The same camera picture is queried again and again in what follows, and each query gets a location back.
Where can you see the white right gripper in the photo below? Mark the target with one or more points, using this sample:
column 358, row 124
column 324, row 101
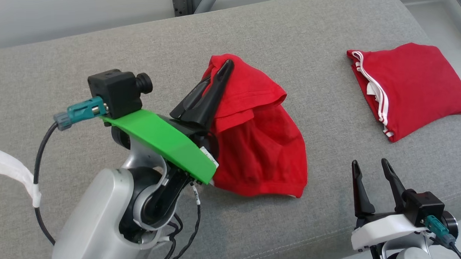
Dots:
column 384, row 230

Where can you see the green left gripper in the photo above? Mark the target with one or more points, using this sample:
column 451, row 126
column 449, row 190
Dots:
column 165, row 138

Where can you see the plain red shorts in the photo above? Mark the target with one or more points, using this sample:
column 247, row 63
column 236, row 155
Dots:
column 260, row 153

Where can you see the red Bulls 23 jersey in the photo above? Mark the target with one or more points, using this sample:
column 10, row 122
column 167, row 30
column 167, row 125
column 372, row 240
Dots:
column 420, row 86

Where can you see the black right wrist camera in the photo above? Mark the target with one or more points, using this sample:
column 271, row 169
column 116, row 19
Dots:
column 423, row 207

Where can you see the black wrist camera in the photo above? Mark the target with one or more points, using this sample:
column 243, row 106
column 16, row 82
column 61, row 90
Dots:
column 115, row 91
column 423, row 207

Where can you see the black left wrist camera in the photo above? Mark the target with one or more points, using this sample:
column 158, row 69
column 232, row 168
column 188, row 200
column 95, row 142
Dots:
column 115, row 91

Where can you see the grey metal post with bracket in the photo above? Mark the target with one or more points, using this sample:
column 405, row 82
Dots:
column 192, row 1

